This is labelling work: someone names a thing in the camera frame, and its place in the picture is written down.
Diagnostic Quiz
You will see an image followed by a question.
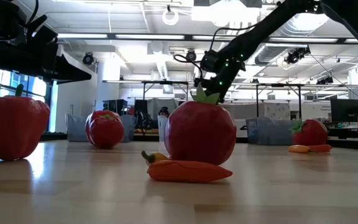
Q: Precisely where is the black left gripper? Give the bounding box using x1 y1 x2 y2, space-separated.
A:
0 26 92 86

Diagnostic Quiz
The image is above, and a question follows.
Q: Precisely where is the red bell pepper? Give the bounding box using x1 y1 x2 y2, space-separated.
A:
0 83 51 162
85 110 121 125
87 114 126 149

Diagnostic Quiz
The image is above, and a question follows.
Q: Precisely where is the red tomato with green leaves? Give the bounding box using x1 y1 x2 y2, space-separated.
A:
163 83 237 166
289 118 329 146

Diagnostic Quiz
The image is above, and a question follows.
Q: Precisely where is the orange carrot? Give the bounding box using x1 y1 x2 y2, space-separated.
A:
288 144 312 154

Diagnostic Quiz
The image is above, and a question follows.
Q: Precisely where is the orange chili pepper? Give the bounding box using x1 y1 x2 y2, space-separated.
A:
140 150 170 166

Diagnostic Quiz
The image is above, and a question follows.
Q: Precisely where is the black ceiling spotlight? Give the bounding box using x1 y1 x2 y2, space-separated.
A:
283 46 311 65
81 52 96 66
185 49 198 62
315 75 334 85

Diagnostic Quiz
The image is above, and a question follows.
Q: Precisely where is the white LED light bar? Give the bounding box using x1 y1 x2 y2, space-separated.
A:
115 34 185 40
268 37 339 44
57 33 108 39

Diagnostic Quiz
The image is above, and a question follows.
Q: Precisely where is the grey plastic basket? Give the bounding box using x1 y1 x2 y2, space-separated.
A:
65 113 137 143
240 116 295 146

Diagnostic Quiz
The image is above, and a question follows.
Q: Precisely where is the black computer monitor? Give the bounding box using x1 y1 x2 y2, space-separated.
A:
134 99 149 115
330 98 358 123
103 98 129 114

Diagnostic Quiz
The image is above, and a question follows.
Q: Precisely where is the silver air duct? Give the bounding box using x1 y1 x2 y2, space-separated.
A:
253 12 329 66

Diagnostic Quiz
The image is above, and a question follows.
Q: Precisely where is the black workstation frame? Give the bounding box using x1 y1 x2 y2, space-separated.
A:
103 80 190 102
231 82 304 119

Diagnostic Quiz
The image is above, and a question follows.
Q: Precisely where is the white ring light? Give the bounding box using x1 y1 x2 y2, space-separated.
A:
161 7 180 27

